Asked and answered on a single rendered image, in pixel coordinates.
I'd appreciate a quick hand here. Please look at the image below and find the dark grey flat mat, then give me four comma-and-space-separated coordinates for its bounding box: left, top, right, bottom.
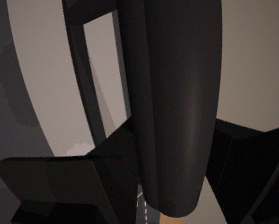
0, 0, 160, 224

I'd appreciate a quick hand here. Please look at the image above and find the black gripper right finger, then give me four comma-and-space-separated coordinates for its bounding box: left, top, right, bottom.
206, 117, 279, 224

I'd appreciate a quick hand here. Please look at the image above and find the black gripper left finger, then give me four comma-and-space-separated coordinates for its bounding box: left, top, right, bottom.
0, 116, 139, 224

